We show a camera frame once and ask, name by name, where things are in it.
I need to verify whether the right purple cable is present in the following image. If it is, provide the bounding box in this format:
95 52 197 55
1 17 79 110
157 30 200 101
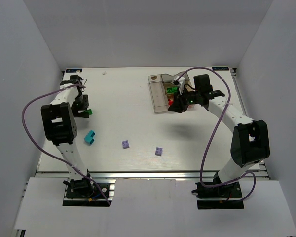
172 66 257 203

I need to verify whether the blue label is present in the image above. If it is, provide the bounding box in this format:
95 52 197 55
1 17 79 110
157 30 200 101
65 68 82 73
212 66 229 71

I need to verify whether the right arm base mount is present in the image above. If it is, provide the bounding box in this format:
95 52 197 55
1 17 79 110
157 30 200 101
191 182 244 210

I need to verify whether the green lego plate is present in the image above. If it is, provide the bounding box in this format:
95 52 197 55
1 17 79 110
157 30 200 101
166 86 178 94

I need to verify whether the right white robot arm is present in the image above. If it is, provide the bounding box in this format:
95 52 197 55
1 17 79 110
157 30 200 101
168 74 270 187

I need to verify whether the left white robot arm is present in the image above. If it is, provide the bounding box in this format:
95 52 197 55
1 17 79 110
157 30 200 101
41 75 89 181

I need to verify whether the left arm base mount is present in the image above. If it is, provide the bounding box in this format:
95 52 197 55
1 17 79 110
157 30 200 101
62 178 113 207

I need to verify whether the tan amber middle container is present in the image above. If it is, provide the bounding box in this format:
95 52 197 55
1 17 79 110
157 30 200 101
163 82 179 94

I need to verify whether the blue label left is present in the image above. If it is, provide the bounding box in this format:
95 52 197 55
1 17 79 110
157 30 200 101
65 68 82 73

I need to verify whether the clear long narrow container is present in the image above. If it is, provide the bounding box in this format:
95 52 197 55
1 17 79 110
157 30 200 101
148 74 168 113

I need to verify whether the purple lego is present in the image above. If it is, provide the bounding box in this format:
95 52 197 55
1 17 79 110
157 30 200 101
122 140 130 149
155 147 163 156

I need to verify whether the dark smoked container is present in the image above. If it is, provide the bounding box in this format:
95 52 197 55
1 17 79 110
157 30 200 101
161 71 190 83

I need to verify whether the cyan lego brick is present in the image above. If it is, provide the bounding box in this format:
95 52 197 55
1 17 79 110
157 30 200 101
84 130 96 146

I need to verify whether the blue label right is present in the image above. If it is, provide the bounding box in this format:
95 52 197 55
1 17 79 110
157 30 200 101
212 66 229 71

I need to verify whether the clear front container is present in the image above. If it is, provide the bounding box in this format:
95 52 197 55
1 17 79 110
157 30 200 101
167 94 195 109

